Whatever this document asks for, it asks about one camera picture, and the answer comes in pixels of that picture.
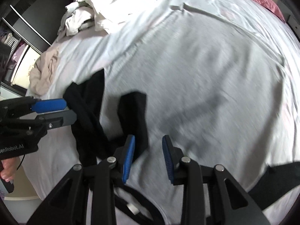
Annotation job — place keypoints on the white pink bed sheet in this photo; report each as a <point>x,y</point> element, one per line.
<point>221,79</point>

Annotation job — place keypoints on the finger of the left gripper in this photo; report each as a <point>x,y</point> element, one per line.
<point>56,119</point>
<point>21,106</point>

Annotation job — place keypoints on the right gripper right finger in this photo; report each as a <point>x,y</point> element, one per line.
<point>211,195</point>

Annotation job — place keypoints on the person left hand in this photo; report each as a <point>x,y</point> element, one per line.
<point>10,167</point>

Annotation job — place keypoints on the beige garment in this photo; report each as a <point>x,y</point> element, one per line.
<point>42,74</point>

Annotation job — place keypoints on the cream white blanket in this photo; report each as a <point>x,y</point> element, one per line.
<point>102,15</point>

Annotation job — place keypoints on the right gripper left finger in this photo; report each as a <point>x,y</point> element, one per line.
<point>67,202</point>

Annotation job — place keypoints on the grey black raglan shirt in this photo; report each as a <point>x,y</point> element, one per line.
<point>275,192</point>

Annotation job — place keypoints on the dark sliding wardrobe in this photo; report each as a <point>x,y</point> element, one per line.
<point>37,21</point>

